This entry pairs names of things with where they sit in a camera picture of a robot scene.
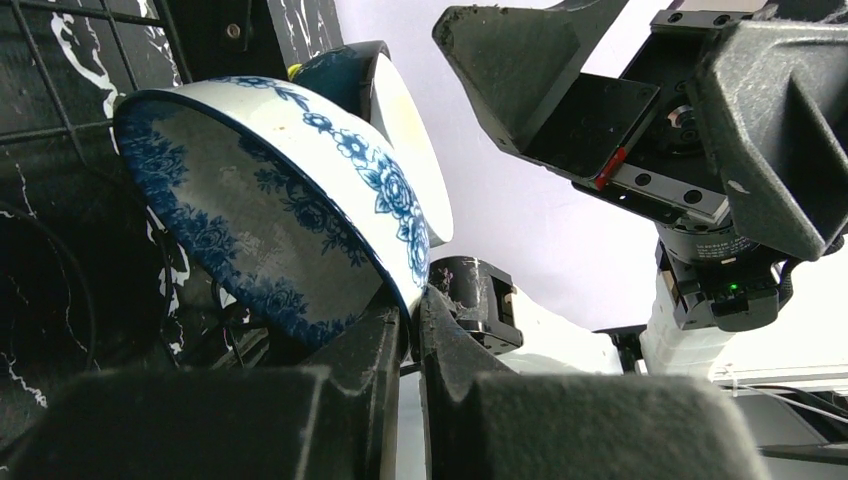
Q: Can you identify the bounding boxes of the dark striped white bowl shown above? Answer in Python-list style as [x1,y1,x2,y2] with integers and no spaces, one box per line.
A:
[287,40,455,247]

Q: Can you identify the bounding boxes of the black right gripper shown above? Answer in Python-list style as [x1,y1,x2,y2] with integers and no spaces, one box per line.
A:
[431,0,847,332]

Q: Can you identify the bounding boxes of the blue patterned bowl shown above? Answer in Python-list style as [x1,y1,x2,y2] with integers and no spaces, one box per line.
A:
[113,75,430,350]

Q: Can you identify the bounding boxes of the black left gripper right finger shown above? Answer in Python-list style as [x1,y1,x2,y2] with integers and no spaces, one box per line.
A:
[419,288,769,479]

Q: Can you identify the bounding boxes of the black wire dish rack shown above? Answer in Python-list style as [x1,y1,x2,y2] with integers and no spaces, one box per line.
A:
[0,0,280,452]

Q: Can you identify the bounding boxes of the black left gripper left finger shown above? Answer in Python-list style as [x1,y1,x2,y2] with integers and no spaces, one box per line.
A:
[8,307,401,479]

